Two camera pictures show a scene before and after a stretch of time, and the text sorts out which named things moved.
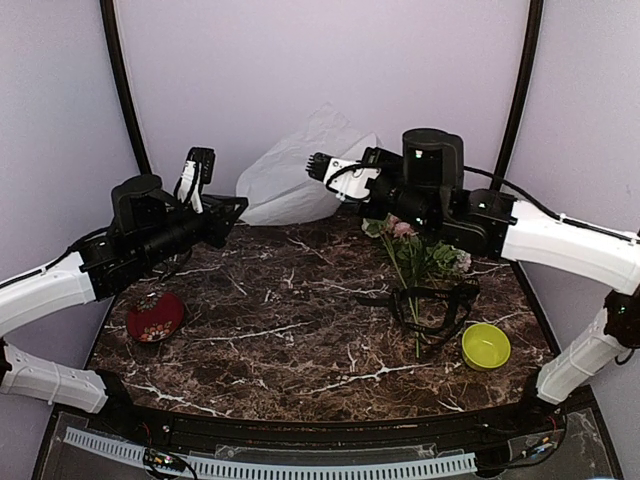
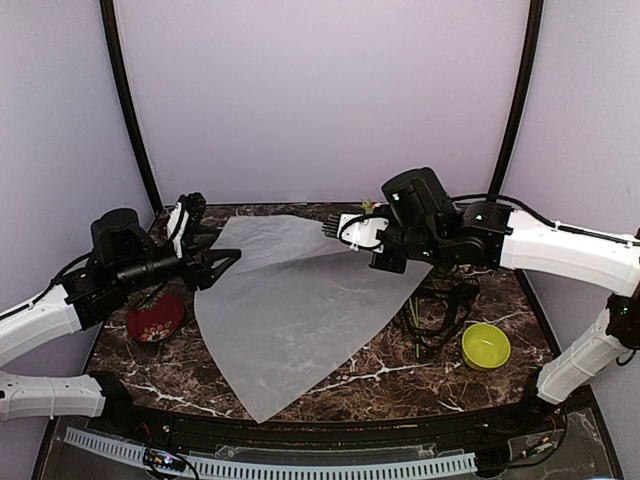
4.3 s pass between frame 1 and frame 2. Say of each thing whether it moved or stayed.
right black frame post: stayed
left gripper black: moved
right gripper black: moved
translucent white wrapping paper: moved
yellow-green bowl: stayed
